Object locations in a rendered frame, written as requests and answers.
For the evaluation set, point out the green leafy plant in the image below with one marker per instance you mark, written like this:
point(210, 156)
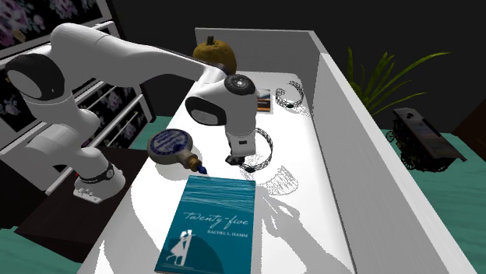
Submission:
point(374, 89)

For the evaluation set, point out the white desk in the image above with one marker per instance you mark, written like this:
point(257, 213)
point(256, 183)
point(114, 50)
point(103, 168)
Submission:
point(341, 170)

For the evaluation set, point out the brown pumpkin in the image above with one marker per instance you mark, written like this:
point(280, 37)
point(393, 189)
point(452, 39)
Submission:
point(216, 53)

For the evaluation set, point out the teal book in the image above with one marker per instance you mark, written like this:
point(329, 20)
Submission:
point(212, 212)

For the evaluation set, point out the dark robot stand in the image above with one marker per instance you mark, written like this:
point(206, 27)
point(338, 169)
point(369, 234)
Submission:
point(57, 220)

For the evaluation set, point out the blue and white round flask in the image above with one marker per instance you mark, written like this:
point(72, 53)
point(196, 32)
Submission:
point(169, 146)

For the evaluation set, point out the black toy carriage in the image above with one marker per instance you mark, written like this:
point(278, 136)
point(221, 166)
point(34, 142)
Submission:
point(421, 136)

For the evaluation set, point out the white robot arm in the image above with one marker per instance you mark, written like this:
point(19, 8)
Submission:
point(114, 57)

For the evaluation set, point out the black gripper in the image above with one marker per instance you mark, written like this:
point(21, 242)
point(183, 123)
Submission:
point(235, 159)

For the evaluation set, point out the small orange and white book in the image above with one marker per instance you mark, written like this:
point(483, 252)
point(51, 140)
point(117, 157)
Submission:
point(264, 100)

